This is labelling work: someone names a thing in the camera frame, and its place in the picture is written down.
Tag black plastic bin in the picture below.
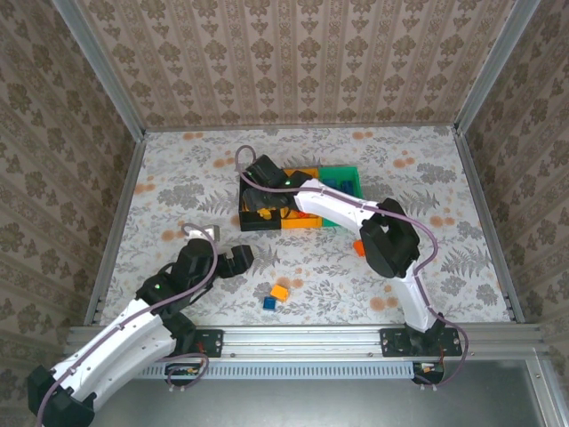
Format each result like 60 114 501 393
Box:
238 171 285 232

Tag yellow plastic bin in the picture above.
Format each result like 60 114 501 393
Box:
280 167 325 231

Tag floral patterned table cover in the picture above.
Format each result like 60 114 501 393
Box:
100 126 512 326

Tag green plastic bin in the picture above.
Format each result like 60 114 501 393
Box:
318 165 365 229

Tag small black controller box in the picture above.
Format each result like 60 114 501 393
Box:
412 360 445 384
164 362 202 386

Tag grey metal panel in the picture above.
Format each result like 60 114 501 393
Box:
88 359 559 427

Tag aluminium table edge rail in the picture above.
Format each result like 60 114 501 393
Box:
84 131 148 326
144 124 459 133
453 126 525 324

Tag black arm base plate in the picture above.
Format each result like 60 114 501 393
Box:
177 327 224 359
380 327 463 358

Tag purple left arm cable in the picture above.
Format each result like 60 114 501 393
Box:
34 222 220 423

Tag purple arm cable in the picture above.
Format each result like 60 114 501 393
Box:
34 222 220 423
234 145 469 392

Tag aluminium mounting rail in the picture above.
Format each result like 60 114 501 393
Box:
66 323 546 362

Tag grey slotted cable duct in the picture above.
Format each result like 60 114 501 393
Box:
132 359 439 382

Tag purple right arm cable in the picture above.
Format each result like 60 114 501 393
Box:
234 145 469 392

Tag aluminium frame post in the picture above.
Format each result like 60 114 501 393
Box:
51 0 148 141
453 0 543 134

